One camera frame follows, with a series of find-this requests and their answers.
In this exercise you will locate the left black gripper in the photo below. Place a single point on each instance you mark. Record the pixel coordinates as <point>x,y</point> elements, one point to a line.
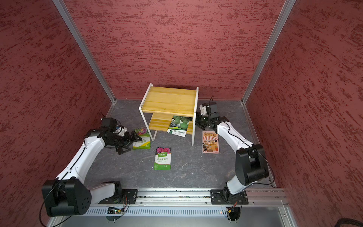
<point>128,142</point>

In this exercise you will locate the right aluminium corner post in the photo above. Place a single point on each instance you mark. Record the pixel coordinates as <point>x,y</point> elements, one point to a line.
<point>280,22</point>

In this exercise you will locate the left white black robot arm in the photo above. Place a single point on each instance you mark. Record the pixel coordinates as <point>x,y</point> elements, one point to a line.
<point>67,195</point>

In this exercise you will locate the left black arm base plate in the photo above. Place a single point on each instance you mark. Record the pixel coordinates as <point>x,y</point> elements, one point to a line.
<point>127,196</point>

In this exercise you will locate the dark green vegetable seed bag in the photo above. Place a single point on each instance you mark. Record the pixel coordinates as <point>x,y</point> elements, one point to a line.
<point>179,125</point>

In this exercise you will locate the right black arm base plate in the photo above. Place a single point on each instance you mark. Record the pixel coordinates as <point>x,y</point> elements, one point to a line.
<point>223,197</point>

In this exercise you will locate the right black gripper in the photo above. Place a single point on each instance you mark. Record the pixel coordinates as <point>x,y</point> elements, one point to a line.
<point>197,120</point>

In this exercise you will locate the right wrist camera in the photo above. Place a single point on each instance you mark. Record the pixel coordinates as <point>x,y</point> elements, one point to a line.
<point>209,109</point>

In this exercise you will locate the left aluminium corner post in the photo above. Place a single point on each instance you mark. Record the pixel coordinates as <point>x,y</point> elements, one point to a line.
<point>67,18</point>

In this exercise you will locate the aluminium corner post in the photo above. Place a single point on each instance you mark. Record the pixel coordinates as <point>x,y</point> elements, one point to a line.
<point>67,18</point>
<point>280,22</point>

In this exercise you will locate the green rose impatiens seed bag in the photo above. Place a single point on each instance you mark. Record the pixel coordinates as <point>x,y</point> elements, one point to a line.
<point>163,158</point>

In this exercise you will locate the green white zinnias seed bag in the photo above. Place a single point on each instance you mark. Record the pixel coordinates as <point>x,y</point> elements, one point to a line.
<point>145,142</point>

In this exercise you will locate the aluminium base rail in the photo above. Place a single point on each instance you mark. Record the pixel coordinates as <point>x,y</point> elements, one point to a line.
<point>192,207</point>

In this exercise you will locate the white frame wooden shelf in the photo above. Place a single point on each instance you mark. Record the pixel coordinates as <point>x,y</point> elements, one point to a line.
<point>160,104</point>

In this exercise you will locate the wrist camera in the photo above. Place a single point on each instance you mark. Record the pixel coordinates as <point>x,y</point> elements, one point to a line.
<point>209,109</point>
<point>114,126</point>

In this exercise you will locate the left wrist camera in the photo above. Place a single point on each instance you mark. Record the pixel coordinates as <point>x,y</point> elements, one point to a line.
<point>114,126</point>

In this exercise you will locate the pink shop picture seed bag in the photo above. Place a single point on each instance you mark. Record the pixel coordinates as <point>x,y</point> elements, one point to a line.
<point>210,142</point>

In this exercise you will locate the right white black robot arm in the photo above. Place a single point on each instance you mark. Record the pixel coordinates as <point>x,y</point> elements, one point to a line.
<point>250,165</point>

